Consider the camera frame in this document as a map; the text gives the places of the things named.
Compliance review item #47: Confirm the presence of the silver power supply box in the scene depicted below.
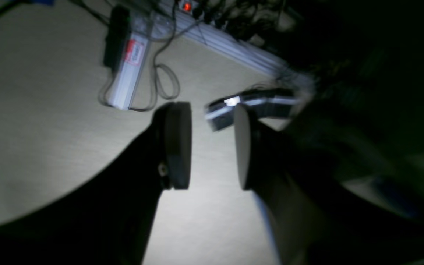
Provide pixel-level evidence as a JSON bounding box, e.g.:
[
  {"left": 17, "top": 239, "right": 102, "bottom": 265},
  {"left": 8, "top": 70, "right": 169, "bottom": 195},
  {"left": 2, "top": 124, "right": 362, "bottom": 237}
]
[{"left": 103, "top": 4, "right": 153, "bottom": 110}]

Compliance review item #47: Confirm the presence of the black cable loop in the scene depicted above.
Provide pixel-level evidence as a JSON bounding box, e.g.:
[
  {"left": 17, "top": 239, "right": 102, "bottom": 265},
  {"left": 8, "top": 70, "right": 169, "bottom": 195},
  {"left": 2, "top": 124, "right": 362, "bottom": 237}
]
[{"left": 100, "top": 0, "right": 205, "bottom": 112}]

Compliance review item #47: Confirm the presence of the aluminium frame rail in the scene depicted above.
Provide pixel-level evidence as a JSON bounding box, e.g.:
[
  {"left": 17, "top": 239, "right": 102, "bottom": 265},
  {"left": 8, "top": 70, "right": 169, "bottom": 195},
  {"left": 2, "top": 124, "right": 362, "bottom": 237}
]
[{"left": 153, "top": 0, "right": 314, "bottom": 91}]

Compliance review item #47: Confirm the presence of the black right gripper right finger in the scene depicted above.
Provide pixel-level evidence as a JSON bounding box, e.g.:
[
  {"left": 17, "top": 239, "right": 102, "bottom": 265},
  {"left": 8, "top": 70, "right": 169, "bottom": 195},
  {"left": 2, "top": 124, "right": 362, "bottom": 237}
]
[{"left": 234, "top": 104, "right": 424, "bottom": 265}]

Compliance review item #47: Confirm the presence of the black and silver device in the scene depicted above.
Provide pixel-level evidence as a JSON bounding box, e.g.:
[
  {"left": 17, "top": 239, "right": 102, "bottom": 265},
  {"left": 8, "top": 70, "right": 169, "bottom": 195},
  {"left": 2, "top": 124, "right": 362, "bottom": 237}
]
[{"left": 205, "top": 88, "right": 300, "bottom": 131}]

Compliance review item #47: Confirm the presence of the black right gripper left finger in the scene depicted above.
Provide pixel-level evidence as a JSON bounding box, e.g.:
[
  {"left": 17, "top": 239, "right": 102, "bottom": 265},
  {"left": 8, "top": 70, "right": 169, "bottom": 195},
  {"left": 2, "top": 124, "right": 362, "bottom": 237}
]
[{"left": 0, "top": 102, "right": 192, "bottom": 265}]

